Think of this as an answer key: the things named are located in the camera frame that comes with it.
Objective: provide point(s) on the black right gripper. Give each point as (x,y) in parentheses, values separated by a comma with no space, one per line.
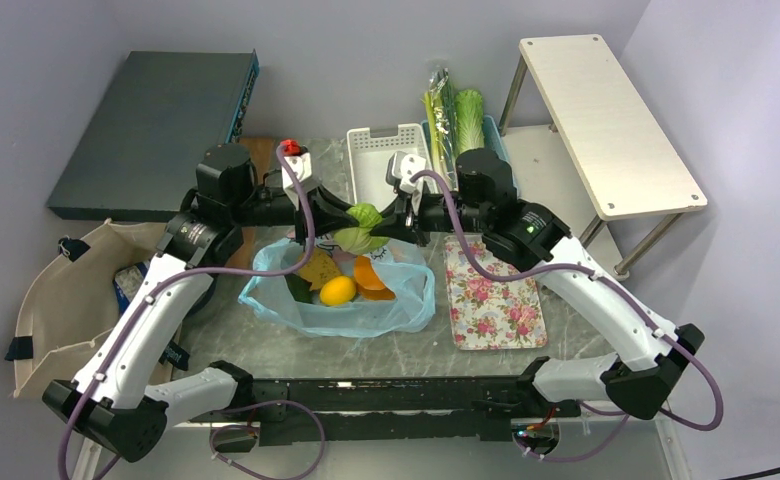
(407,224)

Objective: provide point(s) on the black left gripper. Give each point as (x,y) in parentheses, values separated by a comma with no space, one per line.
(326,211)

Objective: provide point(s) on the small green cabbage head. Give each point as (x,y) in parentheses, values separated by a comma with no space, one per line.
(359,240)

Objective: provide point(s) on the orange pumpkin slice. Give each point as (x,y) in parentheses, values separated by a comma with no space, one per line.
(368,284)

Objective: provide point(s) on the green celery stalks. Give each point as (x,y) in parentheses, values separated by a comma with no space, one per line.
(439,163)

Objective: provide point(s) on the light blue printed grocery bag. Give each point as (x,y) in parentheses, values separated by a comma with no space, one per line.
(400,265)

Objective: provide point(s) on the green napa cabbage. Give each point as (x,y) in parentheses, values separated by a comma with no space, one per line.
(469,120)

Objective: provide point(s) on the green chives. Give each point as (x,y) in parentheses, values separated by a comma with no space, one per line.
(440,83)

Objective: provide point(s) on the beige canvas tote bag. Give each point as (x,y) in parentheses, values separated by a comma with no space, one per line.
(71,307)

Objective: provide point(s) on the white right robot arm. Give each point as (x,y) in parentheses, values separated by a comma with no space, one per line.
(649,353)

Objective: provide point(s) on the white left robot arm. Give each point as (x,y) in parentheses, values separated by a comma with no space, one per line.
(111,400)

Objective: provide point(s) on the brown potato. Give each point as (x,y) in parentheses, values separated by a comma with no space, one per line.
(319,270)

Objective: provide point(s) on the white perforated plastic basket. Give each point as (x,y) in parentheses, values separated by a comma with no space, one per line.
(371,149)

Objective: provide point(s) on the yellow lemon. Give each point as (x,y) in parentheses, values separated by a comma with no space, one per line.
(337,291)

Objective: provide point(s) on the dark green cucumber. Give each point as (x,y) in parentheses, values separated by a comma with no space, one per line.
(299,288)

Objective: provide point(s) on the floral pattern tray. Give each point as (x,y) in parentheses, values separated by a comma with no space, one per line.
(488,315)

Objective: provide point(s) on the blue perforated plastic basket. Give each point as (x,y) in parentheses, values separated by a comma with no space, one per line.
(492,137)

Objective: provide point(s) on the dark grey flat equipment box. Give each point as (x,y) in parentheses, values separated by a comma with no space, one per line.
(161,112)

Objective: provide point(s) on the white two-tier metal shelf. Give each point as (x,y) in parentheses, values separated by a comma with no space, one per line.
(582,142)

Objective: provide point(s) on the blue packaged item in tote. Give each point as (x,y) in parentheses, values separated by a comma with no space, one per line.
(126,283)

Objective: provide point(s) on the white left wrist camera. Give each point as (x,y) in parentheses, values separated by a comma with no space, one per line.
(296,169)

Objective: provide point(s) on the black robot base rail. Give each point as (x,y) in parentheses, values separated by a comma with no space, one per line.
(488,408)

